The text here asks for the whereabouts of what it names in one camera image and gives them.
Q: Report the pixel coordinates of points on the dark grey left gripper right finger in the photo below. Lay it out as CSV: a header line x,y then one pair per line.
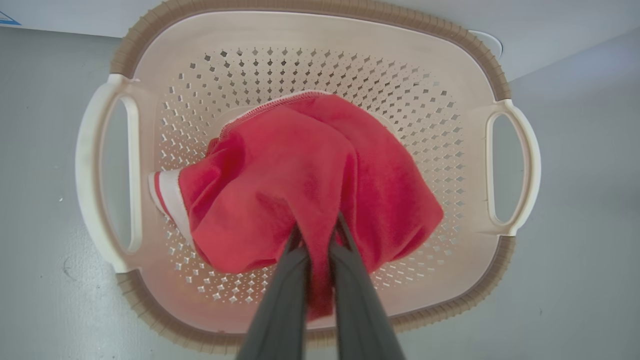
x,y
360,310

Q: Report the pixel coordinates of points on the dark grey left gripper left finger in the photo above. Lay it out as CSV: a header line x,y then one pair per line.
x,y
280,310

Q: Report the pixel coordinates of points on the red cloth garment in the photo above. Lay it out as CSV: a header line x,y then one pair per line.
x,y
300,175

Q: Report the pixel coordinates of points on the cream laundry basket brown rim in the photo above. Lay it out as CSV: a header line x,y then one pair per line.
x,y
165,60

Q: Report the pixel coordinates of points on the blue energy label sticker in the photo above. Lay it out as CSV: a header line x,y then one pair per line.
x,y
7,19

